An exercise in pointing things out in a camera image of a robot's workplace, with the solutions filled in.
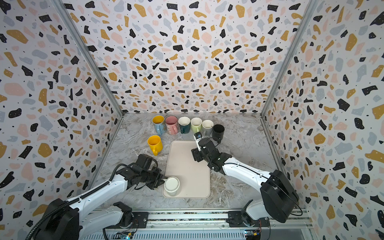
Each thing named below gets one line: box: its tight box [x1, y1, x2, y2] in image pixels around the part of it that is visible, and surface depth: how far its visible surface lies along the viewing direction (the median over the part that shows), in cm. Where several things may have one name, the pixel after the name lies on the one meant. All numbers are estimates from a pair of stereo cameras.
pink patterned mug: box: [165, 115, 179, 136], surface depth 105 cm
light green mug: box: [190, 117, 203, 133], surface depth 106 cm
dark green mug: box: [178, 116, 191, 134], surface depth 105 cm
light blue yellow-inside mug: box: [151, 115, 166, 135], surface depth 105 cm
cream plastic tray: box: [162, 140, 211, 199], surface depth 89 cm
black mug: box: [212, 124, 225, 144], surface depth 103 cm
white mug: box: [164, 176, 180, 197], surface depth 80 cm
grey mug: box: [202, 119, 214, 137], surface depth 105 cm
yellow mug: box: [147, 135, 163, 156], surface depth 95 cm
